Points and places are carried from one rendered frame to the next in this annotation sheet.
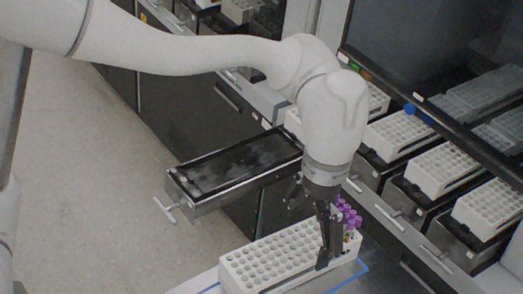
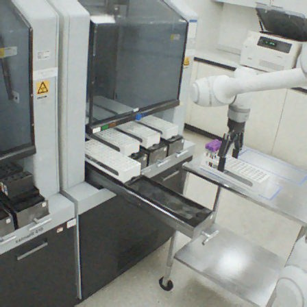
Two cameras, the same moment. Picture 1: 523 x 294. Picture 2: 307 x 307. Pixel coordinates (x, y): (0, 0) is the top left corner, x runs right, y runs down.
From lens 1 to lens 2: 1.87 m
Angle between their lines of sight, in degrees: 81
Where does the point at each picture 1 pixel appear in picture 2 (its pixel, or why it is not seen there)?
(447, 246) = (175, 149)
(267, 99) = (67, 206)
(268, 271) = (253, 170)
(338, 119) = not seen: hidden behind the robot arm
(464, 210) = (170, 131)
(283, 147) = (141, 184)
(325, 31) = (72, 130)
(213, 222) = not seen: outside the picture
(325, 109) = not seen: hidden behind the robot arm
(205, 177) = (188, 211)
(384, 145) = (136, 144)
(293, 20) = (44, 149)
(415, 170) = (151, 138)
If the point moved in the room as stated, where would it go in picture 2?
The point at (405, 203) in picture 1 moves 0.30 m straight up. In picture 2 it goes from (159, 153) to (166, 94)
